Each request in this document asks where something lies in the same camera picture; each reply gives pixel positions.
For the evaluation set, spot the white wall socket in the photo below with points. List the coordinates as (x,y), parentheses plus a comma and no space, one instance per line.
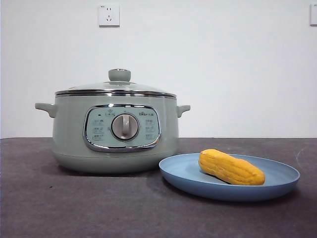
(109,15)

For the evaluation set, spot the glass lid with green knob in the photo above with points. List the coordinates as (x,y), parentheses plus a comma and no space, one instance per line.
(119,75)

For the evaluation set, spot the yellow corn cob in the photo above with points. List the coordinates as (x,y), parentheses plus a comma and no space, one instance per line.
(231,168)

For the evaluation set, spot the blue round plate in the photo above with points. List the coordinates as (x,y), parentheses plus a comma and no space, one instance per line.
(182,173)

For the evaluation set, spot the pale green electric steamer pot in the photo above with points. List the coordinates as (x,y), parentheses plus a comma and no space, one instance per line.
(70,148)

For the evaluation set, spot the white wall switch plate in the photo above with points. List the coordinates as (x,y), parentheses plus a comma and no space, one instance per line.
(314,15)

